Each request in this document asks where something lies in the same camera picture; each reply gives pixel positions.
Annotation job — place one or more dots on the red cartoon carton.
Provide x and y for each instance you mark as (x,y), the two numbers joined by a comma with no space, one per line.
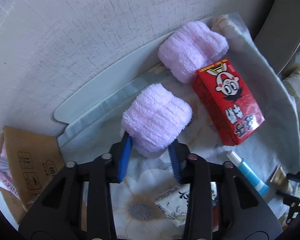
(228,100)

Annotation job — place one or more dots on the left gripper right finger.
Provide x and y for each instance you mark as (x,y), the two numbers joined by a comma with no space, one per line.
(178,153)

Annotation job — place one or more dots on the pink patterned box liner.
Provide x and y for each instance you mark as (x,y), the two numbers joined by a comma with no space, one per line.
(6,181)

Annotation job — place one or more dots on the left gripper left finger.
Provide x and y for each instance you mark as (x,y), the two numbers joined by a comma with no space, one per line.
(120,152)

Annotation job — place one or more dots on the brown cardboard box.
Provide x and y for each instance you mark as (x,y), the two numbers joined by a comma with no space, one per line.
(34,159)

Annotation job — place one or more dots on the pink fluffy towel roll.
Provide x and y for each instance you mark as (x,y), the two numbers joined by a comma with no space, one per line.
(155,119)
(190,48)

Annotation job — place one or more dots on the white tissue packet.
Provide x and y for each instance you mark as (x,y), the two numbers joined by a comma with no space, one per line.
(174,203)

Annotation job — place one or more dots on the grey cushion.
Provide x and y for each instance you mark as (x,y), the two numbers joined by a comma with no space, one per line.
(279,38)

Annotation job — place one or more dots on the blue cream tube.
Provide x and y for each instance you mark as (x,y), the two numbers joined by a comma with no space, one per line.
(245,169)

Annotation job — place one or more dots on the floral light blue cloth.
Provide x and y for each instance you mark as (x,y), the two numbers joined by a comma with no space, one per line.
(275,143)

